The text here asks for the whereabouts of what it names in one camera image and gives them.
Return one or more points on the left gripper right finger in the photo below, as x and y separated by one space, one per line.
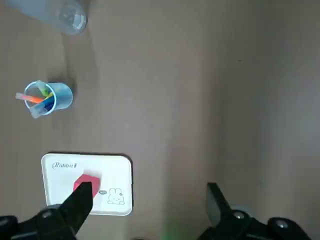
237 227

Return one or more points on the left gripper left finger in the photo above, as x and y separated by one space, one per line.
62 220

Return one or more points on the red foam block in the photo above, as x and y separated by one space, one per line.
87 178

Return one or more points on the tray with rabbit print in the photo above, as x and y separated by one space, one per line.
112 172

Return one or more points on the blue marker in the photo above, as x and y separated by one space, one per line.
46 106

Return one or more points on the blue translucent pen cup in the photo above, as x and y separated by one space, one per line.
62 96

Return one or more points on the orange marker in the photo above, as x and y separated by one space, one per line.
30 98

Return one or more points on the green marker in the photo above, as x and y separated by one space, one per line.
45 91

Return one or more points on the clear bottle with blue cap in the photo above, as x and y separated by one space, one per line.
70 15

